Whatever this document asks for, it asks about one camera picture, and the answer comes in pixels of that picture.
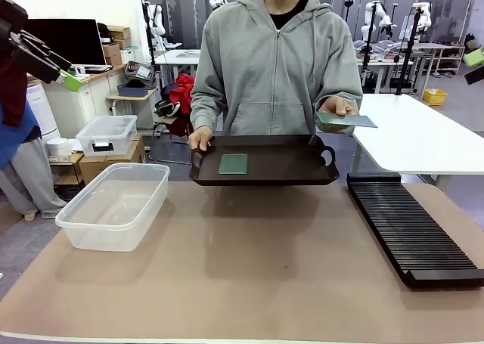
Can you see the red garment on chair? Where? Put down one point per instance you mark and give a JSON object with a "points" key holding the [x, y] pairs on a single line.
{"points": [[183, 90]]}

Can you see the blue cloth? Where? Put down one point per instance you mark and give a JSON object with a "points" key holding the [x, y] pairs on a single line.
{"points": [[15, 140]]}

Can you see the yellow plastic basket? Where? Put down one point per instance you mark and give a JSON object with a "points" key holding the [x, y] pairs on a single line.
{"points": [[435, 97]]}

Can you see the green PCB board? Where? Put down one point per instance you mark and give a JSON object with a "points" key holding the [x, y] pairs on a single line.
{"points": [[233, 164], [347, 121]]}

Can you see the white air purifier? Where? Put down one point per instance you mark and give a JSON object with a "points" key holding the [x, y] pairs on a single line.
{"points": [[43, 109]]}

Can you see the wooden background table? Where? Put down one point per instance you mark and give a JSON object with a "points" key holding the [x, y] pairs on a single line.
{"points": [[438, 49]]}

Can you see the person's left sleeved forearm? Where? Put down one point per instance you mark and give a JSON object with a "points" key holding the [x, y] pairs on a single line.
{"points": [[340, 88]]}

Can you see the dark brown serving tray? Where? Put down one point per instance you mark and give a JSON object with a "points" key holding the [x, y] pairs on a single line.
{"points": [[280, 162]]}

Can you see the white cabinet with wood top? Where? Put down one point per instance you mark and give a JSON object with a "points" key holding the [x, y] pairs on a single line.
{"points": [[87, 102]]}

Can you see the black computer monitor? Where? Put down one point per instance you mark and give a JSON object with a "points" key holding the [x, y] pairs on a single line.
{"points": [[75, 41]]}

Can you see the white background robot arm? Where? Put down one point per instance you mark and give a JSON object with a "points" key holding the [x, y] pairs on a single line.
{"points": [[157, 19], [380, 19], [423, 15]]}

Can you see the black metal chair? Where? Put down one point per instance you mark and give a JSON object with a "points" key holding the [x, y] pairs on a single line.
{"points": [[174, 128]]}

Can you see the black slotted PCB rack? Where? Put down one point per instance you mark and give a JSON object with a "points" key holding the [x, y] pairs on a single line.
{"points": [[412, 230]]}

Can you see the person's right sleeved forearm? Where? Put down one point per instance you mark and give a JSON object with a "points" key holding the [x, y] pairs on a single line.
{"points": [[206, 109]]}

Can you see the person's left hand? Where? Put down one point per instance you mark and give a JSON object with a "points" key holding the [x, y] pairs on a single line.
{"points": [[338, 105]]}

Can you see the white background desk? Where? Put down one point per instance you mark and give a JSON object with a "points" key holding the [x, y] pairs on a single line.
{"points": [[177, 56]]}

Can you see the person's right hand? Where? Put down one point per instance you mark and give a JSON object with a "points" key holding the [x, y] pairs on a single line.
{"points": [[200, 138]]}

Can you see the navy blue bin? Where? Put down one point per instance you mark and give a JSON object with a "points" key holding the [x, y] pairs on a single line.
{"points": [[132, 90]]}

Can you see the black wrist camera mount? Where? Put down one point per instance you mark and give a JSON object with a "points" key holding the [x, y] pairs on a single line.
{"points": [[11, 13]]}

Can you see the large cardboard box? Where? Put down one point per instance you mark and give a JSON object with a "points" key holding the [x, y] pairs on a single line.
{"points": [[113, 162]]}

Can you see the grey trousers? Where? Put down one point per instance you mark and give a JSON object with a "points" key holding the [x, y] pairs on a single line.
{"points": [[30, 185]]}

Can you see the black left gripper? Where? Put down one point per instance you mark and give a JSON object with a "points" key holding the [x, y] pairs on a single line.
{"points": [[5, 45]]}

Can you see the dark red jacket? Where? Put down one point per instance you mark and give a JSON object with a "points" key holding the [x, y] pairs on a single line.
{"points": [[13, 94]]}

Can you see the person in grey hoodie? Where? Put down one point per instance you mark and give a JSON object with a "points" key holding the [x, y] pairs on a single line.
{"points": [[272, 64]]}

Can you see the small wooden side table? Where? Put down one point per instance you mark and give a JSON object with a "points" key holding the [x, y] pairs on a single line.
{"points": [[128, 100]]}

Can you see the small cardboard box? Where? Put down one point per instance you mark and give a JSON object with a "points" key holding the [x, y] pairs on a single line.
{"points": [[119, 32], [111, 51]]}

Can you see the clear lidded storage box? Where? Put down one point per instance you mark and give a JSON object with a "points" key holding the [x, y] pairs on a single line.
{"points": [[106, 134]]}

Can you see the white round canister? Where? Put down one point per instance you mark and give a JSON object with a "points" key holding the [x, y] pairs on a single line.
{"points": [[58, 147]]}

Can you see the black tripod stand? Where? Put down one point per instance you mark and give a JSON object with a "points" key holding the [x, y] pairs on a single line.
{"points": [[410, 49]]}

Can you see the white table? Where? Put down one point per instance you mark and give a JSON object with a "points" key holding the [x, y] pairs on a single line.
{"points": [[416, 136]]}

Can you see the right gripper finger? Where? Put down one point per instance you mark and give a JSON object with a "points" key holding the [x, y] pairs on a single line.
{"points": [[476, 76], [476, 56]]}

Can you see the small white storage box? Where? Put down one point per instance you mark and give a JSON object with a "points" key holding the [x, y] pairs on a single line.
{"points": [[128, 54]]}

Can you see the black case with label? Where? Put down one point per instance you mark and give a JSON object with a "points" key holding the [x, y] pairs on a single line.
{"points": [[140, 71]]}

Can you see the small black frame side table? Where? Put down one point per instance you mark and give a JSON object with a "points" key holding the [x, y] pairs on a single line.
{"points": [[68, 174]]}

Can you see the clear plastic box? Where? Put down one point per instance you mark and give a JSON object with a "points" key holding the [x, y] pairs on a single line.
{"points": [[113, 208]]}

